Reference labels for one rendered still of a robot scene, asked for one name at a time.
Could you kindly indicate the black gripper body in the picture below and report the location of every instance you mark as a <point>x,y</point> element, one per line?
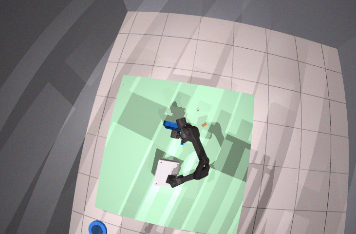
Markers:
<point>175,134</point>

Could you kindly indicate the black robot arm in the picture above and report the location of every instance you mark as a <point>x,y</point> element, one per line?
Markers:
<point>191,133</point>

